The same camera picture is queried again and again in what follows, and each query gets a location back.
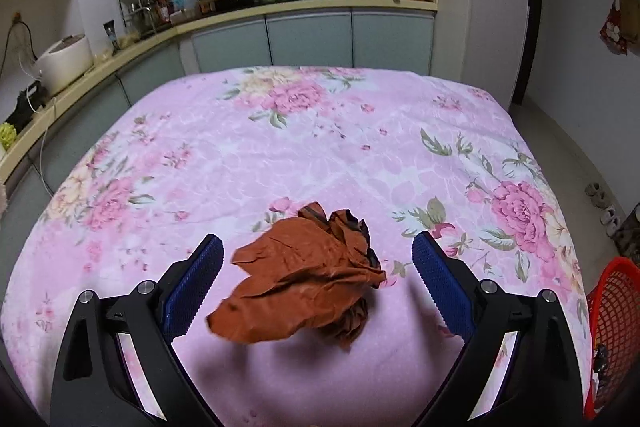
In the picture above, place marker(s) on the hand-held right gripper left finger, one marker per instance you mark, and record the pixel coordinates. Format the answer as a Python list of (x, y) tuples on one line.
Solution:
[(192, 292)]

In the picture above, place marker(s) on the brown paper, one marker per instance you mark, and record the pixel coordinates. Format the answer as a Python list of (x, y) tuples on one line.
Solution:
[(300, 277)]

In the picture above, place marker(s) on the pair of white shoes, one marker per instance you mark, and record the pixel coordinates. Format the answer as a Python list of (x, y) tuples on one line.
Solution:
[(611, 215)]

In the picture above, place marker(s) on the grey kitchen base cabinet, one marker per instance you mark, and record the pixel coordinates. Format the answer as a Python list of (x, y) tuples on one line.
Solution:
[(310, 37)]

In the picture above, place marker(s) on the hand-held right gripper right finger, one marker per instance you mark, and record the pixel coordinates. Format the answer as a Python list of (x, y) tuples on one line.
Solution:
[(445, 287)]

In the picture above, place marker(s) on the pair of beige shoes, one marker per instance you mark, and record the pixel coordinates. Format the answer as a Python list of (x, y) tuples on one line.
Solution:
[(595, 194)]

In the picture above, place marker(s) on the white rice cooker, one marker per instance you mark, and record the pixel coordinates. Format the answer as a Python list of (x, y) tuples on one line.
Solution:
[(62, 62)]

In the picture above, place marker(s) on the dark wooden door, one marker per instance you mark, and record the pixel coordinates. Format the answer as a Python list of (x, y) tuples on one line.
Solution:
[(532, 7)]

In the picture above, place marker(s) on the pink floral blanket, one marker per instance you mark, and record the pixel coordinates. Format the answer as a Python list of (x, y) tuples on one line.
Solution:
[(325, 147)]

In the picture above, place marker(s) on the red hanging decoration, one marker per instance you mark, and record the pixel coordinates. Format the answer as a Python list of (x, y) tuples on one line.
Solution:
[(612, 32)]

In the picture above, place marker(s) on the red plastic mesh basket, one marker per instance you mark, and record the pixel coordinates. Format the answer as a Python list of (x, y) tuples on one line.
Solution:
[(617, 307)]

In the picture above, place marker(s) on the brown hanging bag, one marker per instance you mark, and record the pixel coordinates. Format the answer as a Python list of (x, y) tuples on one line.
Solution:
[(630, 14)]

